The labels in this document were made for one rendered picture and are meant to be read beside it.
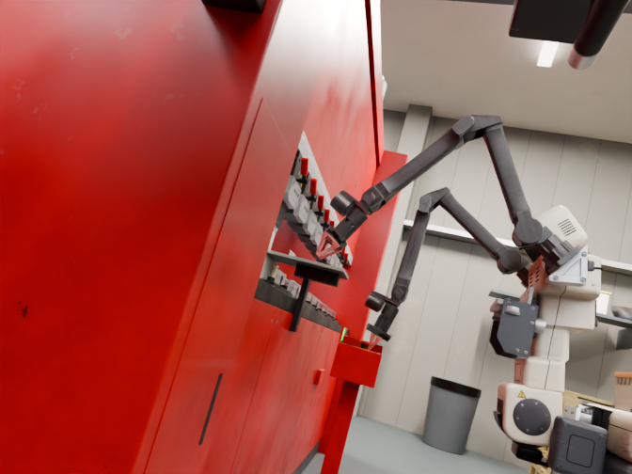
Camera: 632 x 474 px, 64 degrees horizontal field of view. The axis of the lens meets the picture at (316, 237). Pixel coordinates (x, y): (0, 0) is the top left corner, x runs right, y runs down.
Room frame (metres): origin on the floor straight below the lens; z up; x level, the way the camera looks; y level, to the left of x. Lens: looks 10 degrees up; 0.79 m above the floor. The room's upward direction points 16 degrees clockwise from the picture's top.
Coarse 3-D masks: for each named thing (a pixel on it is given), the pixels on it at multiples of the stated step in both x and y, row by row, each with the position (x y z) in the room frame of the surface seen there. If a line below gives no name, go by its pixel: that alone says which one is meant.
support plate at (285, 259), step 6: (270, 252) 1.59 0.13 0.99; (276, 252) 1.59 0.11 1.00; (276, 258) 1.67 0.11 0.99; (282, 258) 1.62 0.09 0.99; (288, 258) 1.59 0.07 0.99; (294, 258) 1.58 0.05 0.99; (300, 258) 1.57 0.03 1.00; (288, 264) 1.76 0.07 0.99; (294, 264) 1.71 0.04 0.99; (306, 264) 1.62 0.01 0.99; (312, 264) 1.58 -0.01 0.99; (318, 264) 1.56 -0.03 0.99; (324, 264) 1.56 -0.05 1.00; (330, 270) 1.60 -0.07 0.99; (336, 270) 1.56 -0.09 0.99; (342, 270) 1.55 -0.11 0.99; (342, 276) 1.68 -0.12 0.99; (348, 276) 1.70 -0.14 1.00
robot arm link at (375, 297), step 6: (372, 294) 1.97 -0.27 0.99; (378, 294) 1.97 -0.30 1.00; (396, 294) 1.92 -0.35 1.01; (402, 294) 1.91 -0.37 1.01; (366, 300) 1.97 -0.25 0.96; (372, 300) 1.96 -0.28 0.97; (378, 300) 1.96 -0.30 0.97; (390, 300) 1.93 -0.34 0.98; (396, 300) 1.92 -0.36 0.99; (366, 306) 1.99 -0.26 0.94; (372, 306) 1.96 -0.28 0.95; (378, 306) 1.95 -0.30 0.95
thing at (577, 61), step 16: (592, 0) 0.49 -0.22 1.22; (608, 0) 0.42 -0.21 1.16; (624, 0) 0.42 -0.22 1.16; (592, 16) 0.45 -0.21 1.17; (608, 16) 0.44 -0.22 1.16; (592, 32) 0.47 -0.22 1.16; (608, 32) 0.46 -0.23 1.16; (576, 48) 0.50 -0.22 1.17; (592, 48) 0.49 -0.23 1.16; (576, 64) 0.52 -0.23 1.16
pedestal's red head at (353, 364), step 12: (348, 348) 1.84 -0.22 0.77; (360, 348) 1.83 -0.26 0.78; (372, 348) 2.02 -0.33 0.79; (336, 360) 1.84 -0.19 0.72; (348, 360) 1.84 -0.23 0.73; (360, 360) 1.83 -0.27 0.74; (372, 360) 1.82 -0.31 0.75; (336, 372) 1.84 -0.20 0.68; (348, 372) 1.83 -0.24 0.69; (360, 372) 1.83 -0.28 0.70; (372, 372) 1.82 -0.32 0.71; (360, 384) 1.83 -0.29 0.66; (372, 384) 1.82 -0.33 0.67
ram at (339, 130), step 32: (352, 0) 1.69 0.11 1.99; (352, 32) 1.82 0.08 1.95; (352, 64) 1.97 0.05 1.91; (320, 96) 1.64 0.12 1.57; (352, 96) 2.15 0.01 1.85; (320, 128) 1.76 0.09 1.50; (352, 128) 2.36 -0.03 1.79; (320, 160) 1.89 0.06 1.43; (352, 160) 2.60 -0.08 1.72; (320, 192) 2.05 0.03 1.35; (352, 192) 2.90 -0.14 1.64
